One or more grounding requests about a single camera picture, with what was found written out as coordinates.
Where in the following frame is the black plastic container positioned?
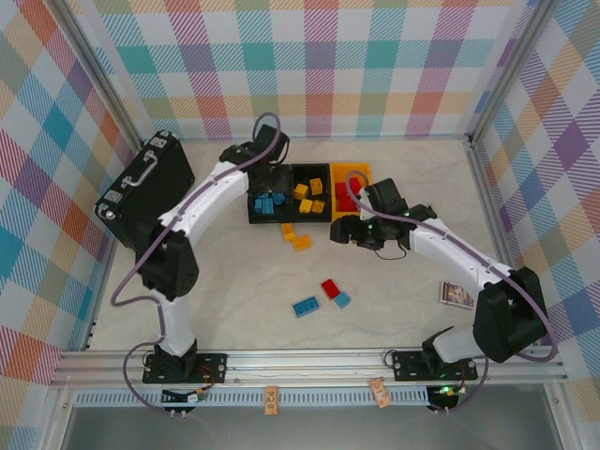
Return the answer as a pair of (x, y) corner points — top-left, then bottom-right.
(247, 163), (294, 225)
(290, 162), (333, 224)

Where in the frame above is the small picture card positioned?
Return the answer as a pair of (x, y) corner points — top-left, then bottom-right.
(439, 279), (475, 310)

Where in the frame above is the blue lego plate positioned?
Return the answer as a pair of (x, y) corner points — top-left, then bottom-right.
(292, 297), (322, 319)

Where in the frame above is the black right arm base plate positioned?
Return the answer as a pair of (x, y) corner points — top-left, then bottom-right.
(391, 350), (480, 383)

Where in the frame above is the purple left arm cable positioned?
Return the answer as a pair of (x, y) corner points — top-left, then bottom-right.
(111, 112), (282, 416)

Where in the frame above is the black briefcase with silver handle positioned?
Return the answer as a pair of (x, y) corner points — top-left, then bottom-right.
(95, 129), (196, 249)

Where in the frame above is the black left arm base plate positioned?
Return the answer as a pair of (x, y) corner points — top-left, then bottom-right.
(142, 352), (229, 386)

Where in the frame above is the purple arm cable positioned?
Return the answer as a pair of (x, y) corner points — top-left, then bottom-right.
(345, 171), (559, 416)
(111, 112), (282, 416)

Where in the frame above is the grey metal shelf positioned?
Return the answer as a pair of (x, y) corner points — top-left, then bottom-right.
(60, 405), (563, 450)

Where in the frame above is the thin black cable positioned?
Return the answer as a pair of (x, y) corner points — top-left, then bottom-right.
(374, 233), (409, 262)

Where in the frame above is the aluminium frame post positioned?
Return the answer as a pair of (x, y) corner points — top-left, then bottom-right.
(53, 0), (158, 142)
(466, 0), (563, 144)

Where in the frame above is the power connector with wires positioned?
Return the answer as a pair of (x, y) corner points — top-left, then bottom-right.
(161, 386), (212, 407)
(428, 382), (469, 402)

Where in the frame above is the slotted grey cable duct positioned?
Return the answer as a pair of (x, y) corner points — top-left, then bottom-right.
(74, 386), (463, 409)

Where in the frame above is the aluminium mounting rail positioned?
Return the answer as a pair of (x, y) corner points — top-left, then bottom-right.
(49, 346), (571, 391)

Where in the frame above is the yellow plastic container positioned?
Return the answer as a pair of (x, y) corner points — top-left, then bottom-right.
(329, 161), (372, 222)

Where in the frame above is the orange paper tag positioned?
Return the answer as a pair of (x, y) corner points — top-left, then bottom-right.
(263, 384), (280, 416)
(368, 378), (392, 409)

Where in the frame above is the aluminium side rail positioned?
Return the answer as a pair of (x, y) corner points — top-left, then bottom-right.
(461, 133), (538, 351)
(79, 243), (121, 352)

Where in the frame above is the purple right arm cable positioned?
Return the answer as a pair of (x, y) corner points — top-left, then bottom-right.
(345, 171), (559, 416)

